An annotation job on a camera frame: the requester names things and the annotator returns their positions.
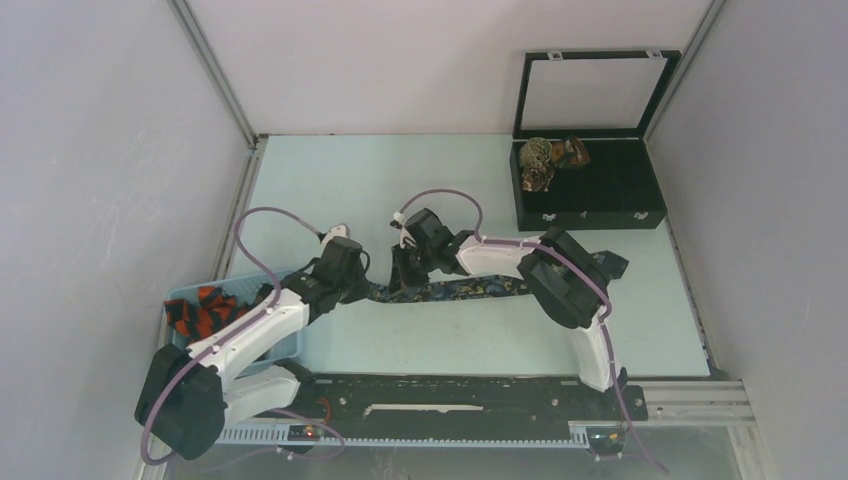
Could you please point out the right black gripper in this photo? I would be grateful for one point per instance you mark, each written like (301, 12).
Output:
(402, 276)

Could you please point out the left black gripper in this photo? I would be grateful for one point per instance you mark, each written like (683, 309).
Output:
(361, 290)

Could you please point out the blue floral necktie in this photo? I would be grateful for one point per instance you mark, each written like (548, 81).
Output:
(464, 289)

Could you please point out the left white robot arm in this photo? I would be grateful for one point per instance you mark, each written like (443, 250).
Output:
(191, 395)

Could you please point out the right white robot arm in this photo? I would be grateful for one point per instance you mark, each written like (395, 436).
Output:
(567, 282)

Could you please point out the orange black striped tie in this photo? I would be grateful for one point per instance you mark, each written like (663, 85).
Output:
(211, 311)

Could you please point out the green rolled tie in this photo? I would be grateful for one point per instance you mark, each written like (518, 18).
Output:
(536, 150)

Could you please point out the orange brown rolled tie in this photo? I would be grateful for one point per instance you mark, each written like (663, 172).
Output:
(569, 153)

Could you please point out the black display box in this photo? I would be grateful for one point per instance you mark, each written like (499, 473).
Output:
(606, 98)

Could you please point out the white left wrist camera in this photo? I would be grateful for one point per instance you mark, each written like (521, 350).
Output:
(340, 230)

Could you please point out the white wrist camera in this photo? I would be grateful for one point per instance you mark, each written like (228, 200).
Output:
(398, 221)
(340, 230)

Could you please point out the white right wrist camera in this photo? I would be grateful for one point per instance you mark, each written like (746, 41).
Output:
(398, 221)

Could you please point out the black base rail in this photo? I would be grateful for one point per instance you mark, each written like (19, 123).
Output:
(463, 408)

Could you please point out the aluminium frame post left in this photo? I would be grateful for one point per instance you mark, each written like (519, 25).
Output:
(208, 59)

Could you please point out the aluminium frame post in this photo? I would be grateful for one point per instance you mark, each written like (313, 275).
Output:
(706, 25)
(208, 59)

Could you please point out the aluminium frame post right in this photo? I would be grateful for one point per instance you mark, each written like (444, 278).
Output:
(706, 25)

